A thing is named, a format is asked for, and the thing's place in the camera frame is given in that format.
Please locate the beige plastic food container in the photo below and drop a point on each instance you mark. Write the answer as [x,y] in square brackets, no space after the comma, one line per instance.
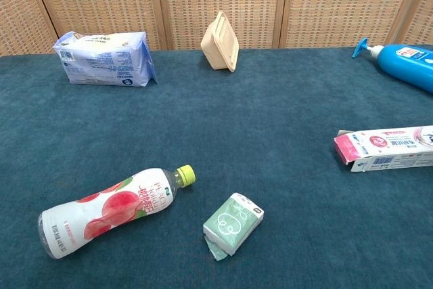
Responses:
[220,45]

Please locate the teal table cloth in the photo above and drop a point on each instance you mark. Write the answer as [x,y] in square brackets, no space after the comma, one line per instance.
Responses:
[203,116]

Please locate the peach drink bottle green cap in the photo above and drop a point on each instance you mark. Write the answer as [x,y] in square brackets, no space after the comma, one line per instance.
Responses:
[111,211]

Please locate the white pink toothpaste box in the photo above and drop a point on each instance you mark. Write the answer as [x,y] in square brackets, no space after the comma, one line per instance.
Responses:
[392,150]

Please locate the blue pump lotion bottle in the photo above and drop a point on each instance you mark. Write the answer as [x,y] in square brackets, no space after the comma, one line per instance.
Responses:
[406,65]

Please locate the blue white wet wipes pack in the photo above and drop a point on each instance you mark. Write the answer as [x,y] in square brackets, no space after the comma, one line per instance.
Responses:
[105,62]

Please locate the green tissue pack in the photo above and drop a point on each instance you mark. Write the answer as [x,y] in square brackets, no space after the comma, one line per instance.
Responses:
[233,224]

